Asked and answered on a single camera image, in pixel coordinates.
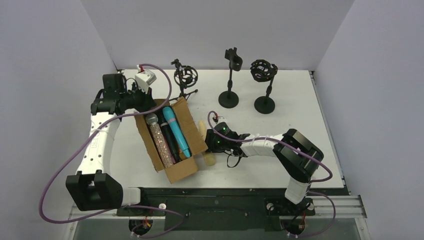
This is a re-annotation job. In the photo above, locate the cream microphone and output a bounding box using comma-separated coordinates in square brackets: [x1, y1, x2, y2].
[198, 120, 216, 167]

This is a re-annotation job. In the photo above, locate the silver glitter microphone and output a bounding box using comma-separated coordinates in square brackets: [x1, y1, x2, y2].
[145, 113, 174, 168]

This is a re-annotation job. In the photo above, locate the brown cardboard box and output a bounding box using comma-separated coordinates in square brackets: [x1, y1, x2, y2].
[134, 97, 208, 184]

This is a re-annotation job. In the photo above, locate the blue microphone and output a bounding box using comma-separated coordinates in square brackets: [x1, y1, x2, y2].
[162, 106, 192, 158]

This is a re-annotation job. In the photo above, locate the black microphone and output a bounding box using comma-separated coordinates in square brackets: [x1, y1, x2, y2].
[156, 110, 181, 163]

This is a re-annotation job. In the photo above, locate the black clip microphone stand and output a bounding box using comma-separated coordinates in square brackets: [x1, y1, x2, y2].
[218, 47, 243, 109]

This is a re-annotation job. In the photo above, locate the black tripod shock-mount stand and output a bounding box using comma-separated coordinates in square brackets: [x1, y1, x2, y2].
[170, 59, 199, 101]

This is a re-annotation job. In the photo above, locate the black round-base shock-mount stand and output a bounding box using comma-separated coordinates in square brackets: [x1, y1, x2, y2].
[250, 59, 279, 115]

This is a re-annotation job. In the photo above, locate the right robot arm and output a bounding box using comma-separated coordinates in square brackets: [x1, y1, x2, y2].
[205, 122, 324, 205]

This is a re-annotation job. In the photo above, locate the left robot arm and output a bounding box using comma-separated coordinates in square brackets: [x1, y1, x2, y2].
[65, 70, 157, 211]

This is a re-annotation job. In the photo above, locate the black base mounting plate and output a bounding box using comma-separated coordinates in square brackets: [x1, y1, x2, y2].
[116, 187, 316, 231]

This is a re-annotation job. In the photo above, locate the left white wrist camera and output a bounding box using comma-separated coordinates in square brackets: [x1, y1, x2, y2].
[134, 69, 157, 94]

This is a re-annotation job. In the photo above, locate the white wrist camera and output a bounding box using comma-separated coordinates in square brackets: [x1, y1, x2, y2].
[134, 69, 157, 94]
[212, 115, 226, 124]

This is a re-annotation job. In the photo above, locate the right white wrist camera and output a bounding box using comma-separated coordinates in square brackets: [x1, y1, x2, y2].
[212, 115, 226, 124]

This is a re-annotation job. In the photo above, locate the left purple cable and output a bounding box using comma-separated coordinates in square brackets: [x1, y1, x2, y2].
[38, 63, 185, 239]

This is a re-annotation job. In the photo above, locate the purple cable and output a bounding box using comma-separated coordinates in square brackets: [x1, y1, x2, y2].
[38, 63, 185, 239]
[207, 110, 337, 239]

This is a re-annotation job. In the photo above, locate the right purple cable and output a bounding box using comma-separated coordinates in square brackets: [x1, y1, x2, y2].
[207, 110, 337, 239]

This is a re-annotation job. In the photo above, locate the aluminium frame rail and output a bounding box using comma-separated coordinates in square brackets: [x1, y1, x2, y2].
[89, 195, 367, 220]

